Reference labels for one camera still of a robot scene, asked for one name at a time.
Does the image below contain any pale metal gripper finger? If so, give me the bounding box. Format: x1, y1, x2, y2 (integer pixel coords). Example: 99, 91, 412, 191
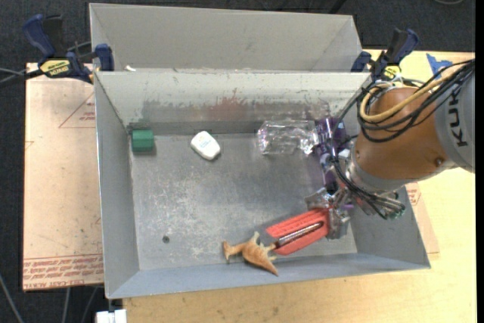
277, 221, 327, 243
305, 188, 334, 210

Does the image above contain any red ribbed flat object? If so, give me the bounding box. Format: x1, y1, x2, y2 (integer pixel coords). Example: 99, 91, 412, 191
265, 209, 330, 256

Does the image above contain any orange toy dinosaur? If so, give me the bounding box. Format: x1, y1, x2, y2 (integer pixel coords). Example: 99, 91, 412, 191
222, 231, 281, 278

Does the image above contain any purple packet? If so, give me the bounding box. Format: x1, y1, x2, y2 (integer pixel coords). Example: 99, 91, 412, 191
315, 116, 355, 194

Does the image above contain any clear plastic bottle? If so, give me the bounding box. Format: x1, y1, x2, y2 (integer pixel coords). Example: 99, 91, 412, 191
256, 119, 321, 157

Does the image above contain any grey metal bin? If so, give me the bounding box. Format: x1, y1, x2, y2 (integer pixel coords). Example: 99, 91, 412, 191
88, 2, 432, 300

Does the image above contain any white rounded box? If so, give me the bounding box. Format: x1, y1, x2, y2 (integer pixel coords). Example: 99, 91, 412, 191
190, 130, 222, 162

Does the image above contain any green block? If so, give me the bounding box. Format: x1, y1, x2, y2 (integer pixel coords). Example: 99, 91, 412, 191
130, 129, 157, 154

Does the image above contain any brown cardboard board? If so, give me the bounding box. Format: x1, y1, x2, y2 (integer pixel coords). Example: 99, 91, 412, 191
21, 62, 442, 292

